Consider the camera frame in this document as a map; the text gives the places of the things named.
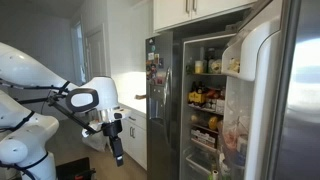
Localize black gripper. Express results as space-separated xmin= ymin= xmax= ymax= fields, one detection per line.
xmin=101 ymin=119 xmax=125 ymax=168

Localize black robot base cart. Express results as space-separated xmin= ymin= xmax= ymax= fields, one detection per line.
xmin=55 ymin=157 xmax=97 ymax=180

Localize fridge cabinet white interior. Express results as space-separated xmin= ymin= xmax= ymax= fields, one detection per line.
xmin=172 ymin=29 xmax=239 ymax=180

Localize open fridge door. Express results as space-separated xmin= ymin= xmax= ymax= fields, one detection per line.
xmin=220 ymin=0 xmax=320 ymax=180

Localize white lower counter cabinet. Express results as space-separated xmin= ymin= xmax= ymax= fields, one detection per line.
xmin=118 ymin=104 xmax=148 ymax=171

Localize white plastic bag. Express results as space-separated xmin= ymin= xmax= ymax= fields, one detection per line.
xmin=81 ymin=120 xmax=113 ymax=153

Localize stainless steel freezer door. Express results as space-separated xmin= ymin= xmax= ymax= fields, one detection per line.
xmin=145 ymin=30 xmax=183 ymax=180

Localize orange black clamp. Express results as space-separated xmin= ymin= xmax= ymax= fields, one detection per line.
xmin=73 ymin=169 xmax=97 ymax=180

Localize water ice dispenser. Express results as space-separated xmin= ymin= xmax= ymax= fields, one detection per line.
xmin=148 ymin=84 xmax=166 ymax=121

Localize clear crisper drawer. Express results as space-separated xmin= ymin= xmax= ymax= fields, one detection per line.
xmin=185 ymin=153 xmax=218 ymax=177

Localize white cardboard box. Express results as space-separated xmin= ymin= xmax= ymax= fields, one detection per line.
xmin=190 ymin=128 xmax=217 ymax=148

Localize yellow beer bottle pack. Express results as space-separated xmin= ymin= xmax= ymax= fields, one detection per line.
xmin=187 ymin=80 xmax=206 ymax=106

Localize white interior door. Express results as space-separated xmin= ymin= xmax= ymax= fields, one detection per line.
xmin=84 ymin=24 xmax=111 ymax=84

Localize green bottle white cap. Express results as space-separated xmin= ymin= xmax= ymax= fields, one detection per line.
xmin=209 ymin=169 xmax=220 ymax=180

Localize yellow fruit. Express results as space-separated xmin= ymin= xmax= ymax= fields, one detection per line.
xmin=208 ymin=115 xmax=219 ymax=131

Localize white cartons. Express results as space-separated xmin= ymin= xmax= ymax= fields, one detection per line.
xmin=214 ymin=98 xmax=226 ymax=115

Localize red food packages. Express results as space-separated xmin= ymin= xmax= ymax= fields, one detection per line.
xmin=205 ymin=87 xmax=226 ymax=101

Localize orange white plastic tub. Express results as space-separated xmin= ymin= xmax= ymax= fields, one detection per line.
xmin=223 ymin=128 xmax=238 ymax=148

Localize yellow jar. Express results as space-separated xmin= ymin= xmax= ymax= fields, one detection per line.
xmin=194 ymin=60 xmax=204 ymax=75

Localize pale green cabbage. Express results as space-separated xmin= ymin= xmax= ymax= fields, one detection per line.
xmin=209 ymin=59 xmax=223 ymax=75

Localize dark tall bottle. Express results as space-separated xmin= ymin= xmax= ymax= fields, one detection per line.
xmin=206 ymin=47 xmax=216 ymax=74

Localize butter packs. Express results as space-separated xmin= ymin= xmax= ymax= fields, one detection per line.
xmin=227 ymin=57 xmax=241 ymax=74

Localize white upper cabinets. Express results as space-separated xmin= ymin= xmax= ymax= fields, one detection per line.
xmin=152 ymin=0 xmax=259 ymax=33

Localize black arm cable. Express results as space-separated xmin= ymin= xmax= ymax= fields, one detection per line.
xmin=0 ymin=79 xmax=104 ymax=135

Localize steel freezer door handle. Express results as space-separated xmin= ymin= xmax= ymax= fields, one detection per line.
xmin=163 ymin=66 xmax=173 ymax=144

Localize white doorway frame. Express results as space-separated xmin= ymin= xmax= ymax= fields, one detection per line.
xmin=70 ymin=19 xmax=87 ymax=86

